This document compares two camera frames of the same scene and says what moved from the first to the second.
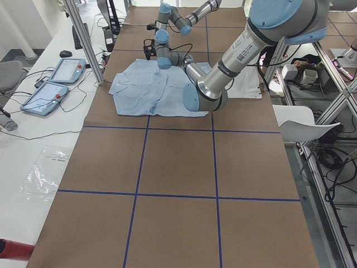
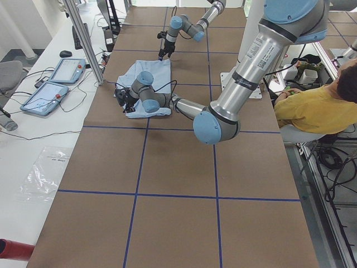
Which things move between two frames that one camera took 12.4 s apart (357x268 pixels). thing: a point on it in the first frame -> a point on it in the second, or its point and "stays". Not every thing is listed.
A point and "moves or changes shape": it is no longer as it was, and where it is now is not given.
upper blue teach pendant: x=69 y=70 stays
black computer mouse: x=65 y=53 stays
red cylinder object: x=15 y=250 stays
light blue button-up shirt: x=145 y=90 moves or changes shape
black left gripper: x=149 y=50 -> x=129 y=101
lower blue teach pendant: x=44 y=97 stays
